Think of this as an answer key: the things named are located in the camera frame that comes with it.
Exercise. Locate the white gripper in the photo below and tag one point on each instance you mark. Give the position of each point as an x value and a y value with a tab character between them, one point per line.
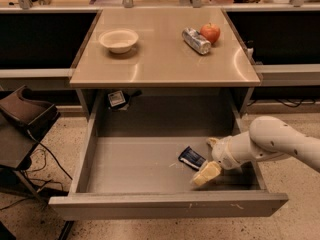
222	152

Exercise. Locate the blue rxbar wrapper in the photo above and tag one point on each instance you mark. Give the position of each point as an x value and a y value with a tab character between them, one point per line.
191	158

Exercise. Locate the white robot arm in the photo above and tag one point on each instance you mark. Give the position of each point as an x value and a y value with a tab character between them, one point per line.
267	138

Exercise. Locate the open grey drawer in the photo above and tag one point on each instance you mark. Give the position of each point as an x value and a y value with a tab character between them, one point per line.
129	167

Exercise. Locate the grey counter cabinet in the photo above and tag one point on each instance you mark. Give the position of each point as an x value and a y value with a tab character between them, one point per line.
161	57

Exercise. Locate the small black white box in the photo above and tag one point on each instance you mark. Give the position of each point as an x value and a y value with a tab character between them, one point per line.
116	99

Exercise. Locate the silver soda can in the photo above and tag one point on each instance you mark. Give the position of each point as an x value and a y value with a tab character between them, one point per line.
196	41

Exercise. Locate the red apple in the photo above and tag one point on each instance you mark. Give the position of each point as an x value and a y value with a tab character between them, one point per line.
211	32

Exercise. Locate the white bowl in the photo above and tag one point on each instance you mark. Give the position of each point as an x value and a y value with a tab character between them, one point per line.
119	40

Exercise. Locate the dark stand with tray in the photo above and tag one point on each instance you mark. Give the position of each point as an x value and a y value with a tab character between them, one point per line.
24	122

